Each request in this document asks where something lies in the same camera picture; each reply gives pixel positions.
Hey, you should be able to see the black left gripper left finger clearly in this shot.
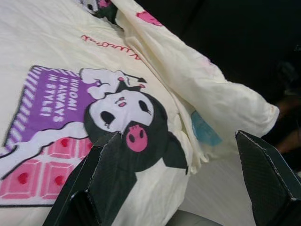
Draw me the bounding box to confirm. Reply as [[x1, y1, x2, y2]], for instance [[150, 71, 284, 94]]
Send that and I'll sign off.
[[42, 131, 123, 226]]

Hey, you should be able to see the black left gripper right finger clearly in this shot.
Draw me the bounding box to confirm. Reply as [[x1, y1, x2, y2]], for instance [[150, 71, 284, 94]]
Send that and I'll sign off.
[[235, 130, 301, 226]]

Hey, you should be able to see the cream cartoon print blanket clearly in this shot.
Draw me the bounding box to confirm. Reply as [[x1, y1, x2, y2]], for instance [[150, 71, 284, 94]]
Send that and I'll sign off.
[[0, 0, 280, 226]]

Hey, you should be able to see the cream sheeted bed mattress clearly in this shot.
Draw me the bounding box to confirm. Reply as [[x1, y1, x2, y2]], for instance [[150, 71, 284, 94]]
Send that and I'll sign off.
[[162, 150, 261, 226]]

